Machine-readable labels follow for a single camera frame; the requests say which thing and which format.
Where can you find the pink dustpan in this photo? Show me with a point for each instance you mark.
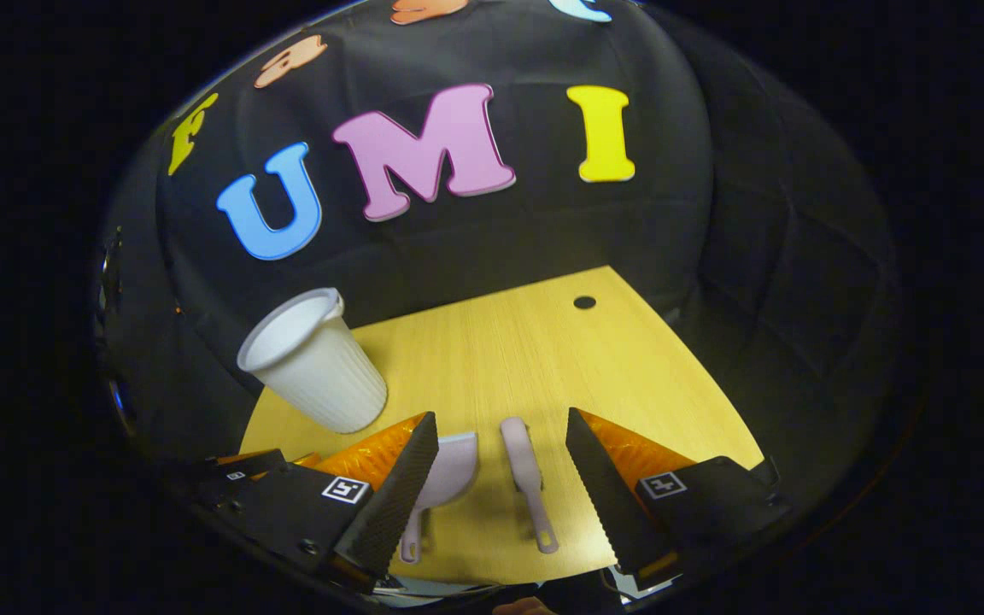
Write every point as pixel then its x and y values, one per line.
pixel 453 470

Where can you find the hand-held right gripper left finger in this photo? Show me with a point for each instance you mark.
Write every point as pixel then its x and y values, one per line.
pixel 394 504

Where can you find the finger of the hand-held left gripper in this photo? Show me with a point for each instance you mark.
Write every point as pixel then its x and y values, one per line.
pixel 240 471

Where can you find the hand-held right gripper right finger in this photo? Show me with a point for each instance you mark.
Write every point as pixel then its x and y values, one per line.
pixel 603 495

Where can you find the white garbage bin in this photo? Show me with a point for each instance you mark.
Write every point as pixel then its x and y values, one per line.
pixel 325 376

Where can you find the small pink broom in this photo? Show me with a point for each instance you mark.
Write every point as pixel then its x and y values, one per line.
pixel 522 453

